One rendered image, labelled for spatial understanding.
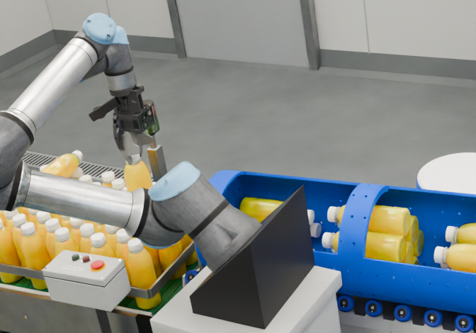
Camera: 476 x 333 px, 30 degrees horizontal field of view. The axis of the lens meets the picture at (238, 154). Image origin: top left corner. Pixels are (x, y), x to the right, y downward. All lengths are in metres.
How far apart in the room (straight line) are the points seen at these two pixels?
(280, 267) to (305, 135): 3.46
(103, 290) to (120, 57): 0.60
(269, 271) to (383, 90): 4.04
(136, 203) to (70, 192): 0.15
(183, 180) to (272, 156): 3.28
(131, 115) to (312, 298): 0.66
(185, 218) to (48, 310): 0.88
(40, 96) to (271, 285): 0.64
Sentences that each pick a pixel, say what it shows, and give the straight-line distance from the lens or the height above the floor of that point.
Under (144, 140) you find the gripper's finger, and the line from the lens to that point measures 2.36.
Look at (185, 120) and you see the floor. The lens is 5.86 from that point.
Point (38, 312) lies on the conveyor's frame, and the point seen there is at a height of 0.84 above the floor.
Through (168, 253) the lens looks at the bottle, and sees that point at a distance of 2.55.
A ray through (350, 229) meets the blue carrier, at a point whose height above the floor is 1.19.
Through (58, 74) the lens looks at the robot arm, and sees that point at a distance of 1.97.
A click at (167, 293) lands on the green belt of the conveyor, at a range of 2.55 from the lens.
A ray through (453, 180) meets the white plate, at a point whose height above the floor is 1.04.
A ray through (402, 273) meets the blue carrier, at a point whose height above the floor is 1.11.
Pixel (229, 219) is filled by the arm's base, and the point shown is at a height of 1.36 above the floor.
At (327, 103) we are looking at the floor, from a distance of 5.77.
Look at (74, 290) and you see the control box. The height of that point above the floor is 1.05.
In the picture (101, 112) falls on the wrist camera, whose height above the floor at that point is 1.46.
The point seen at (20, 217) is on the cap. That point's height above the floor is 1.10.
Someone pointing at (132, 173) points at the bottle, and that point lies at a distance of 2.36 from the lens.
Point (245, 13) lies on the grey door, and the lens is 6.45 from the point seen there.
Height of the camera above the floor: 2.33
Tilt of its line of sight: 26 degrees down
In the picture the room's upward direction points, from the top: 10 degrees counter-clockwise
